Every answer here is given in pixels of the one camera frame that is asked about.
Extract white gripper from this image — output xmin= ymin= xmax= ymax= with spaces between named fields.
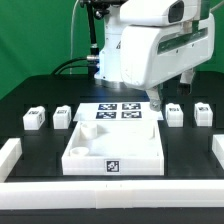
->
xmin=120 ymin=14 xmax=215 ymax=111

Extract white square tabletop part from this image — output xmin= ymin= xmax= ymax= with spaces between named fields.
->
xmin=61 ymin=120 xmax=164 ymax=176

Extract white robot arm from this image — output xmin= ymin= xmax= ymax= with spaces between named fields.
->
xmin=94 ymin=0 xmax=215 ymax=111

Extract white right fence block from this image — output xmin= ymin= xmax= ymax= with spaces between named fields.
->
xmin=212 ymin=134 xmax=224 ymax=169

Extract white fence block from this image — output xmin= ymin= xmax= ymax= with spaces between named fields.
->
xmin=212 ymin=134 xmax=224 ymax=169
xmin=0 ymin=138 xmax=22 ymax=183

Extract white sheet with tags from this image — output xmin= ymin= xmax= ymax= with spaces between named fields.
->
xmin=74 ymin=102 xmax=163 ymax=121

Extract white left fence block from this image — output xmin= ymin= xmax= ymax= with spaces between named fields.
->
xmin=0 ymin=138 xmax=22 ymax=183

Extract black camera stand pole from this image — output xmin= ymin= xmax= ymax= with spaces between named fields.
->
xmin=80 ymin=0 xmax=109 ymax=78

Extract black cables at base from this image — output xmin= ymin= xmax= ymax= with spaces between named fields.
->
xmin=50 ymin=57 xmax=98 ymax=76

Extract white cable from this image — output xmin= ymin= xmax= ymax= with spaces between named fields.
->
xmin=69 ymin=0 xmax=81 ymax=76

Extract white front fence wall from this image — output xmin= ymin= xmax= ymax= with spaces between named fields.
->
xmin=0 ymin=180 xmax=224 ymax=210

